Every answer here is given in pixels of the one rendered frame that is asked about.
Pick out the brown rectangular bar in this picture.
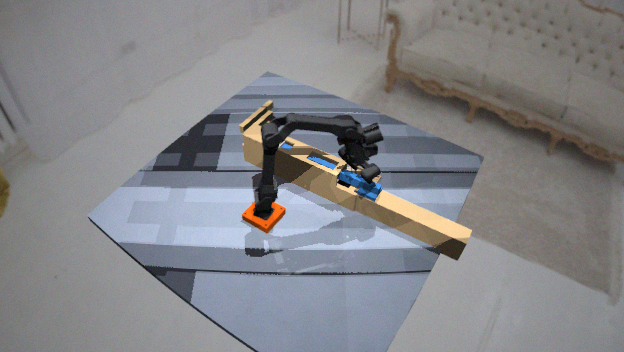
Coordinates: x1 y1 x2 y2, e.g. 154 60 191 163
239 101 274 133

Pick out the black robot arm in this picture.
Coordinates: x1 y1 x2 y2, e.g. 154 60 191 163
253 113 384 220

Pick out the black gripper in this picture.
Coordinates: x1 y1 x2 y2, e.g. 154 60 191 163
338 146 380 184

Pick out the tan rectangular bar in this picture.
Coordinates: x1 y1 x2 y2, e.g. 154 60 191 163
243 110 274 134

